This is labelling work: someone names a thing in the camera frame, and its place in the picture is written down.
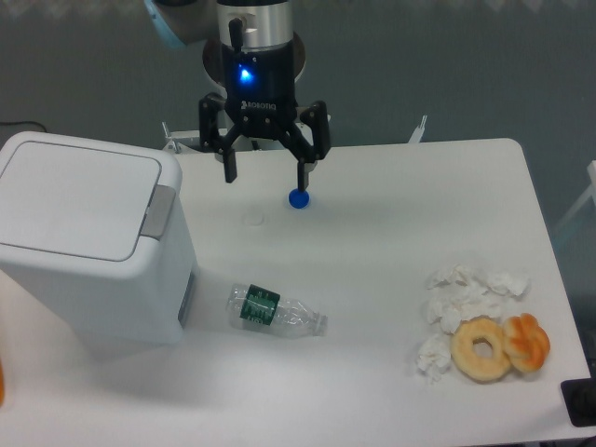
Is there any blue bottle cap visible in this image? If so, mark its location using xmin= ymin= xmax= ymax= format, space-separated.
xmin=288 ymin=188 xmax=310 ymax=210

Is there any black cable on floor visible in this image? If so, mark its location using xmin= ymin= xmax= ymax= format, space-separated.
xmin=0 ymin=120 xmax=47 ymax=133

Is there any plain ring donut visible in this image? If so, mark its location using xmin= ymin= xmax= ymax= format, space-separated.
xmin=450 ymin=318 xmax=511 ymax=383

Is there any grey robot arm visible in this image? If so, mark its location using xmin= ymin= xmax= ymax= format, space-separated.
xmin=145 ymin=1 xmax=331 ymax=192

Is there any black device at edge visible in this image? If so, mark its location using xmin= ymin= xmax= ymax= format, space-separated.
xmin=561 ymin=378 xmax=595 ymax=427

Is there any crumpled white tissue right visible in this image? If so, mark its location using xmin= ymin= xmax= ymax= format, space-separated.
xmin=487 ymin=271 xmax=531 ymax=298

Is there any crumpled white tissue small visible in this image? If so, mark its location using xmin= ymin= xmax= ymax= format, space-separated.
xmin=415 ymin=334 xmax=452 ymax=384

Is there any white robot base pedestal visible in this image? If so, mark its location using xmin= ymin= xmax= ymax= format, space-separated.
xmin=201 ymin=32 xmax=308 ymax=152

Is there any crumpled white tissue large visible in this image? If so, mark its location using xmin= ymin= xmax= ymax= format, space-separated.
xmin=425 ymin=264 xmax=503 ymax=334

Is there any orange twisted bread roll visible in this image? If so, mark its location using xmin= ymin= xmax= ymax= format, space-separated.
xmin=502 ymin=313 xmax=550 ymax=373

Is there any orange object at left edge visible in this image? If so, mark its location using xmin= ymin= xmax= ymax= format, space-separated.
xmin=0 ymin=359 xmax=6 ymax=407

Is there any white push-button trash can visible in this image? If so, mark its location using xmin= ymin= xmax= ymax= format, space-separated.
xmin=1 ymin=131 xmax=198 ymax=344

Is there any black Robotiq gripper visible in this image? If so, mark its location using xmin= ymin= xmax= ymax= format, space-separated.
xmin=198 ymin=40 xmax=331 ymax=191

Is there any white bracket behind table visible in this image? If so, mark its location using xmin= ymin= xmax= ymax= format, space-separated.
xmin=408 ymin=115 xmax=427 ymax=144

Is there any white frame at right edge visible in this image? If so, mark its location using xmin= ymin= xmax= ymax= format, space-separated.
xmin=552 ymin=160 xmax=595 ymax=251

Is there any clear bottle with green label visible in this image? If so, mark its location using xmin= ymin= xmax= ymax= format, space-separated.
xmin=226 ymin=284 xmax=328 ymax=339

